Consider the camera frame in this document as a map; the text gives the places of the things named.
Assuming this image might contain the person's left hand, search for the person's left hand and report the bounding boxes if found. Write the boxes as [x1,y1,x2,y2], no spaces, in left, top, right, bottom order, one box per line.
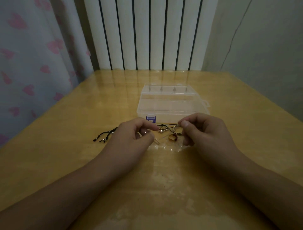
[102,118,159,166]

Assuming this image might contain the person's right hand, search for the person's right hand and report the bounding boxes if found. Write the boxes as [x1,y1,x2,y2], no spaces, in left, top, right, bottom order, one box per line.
[178,113,239,164]

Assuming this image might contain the black cord bracelet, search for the black cord bracelet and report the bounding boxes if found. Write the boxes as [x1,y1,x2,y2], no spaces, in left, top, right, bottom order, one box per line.
[93,123,183,144]

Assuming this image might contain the person's left forearm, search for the person's left forearm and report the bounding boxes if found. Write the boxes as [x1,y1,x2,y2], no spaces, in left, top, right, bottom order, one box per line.
[0,149,133,230]

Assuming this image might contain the person's right forearm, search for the person's right forearm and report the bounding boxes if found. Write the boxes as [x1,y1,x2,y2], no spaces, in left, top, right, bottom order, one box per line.
[208,149,303,230]

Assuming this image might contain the small clear plastic bag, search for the small clear plastic bag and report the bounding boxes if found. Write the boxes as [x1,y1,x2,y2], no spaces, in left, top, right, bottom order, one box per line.
[147,137,188,155]

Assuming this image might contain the clear plastic compartment box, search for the clear plastic compartment box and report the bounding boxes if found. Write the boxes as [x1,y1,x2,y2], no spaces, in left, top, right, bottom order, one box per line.
[137,83,211,124]

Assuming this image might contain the white column radiator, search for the white column radiator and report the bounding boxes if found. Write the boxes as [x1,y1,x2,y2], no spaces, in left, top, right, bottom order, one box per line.
[83,0,219,71]

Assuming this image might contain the white curtain with pink hearts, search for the white curtain with pink hearts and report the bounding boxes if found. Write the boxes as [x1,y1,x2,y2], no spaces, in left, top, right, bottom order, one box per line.
[0,0,95,148]

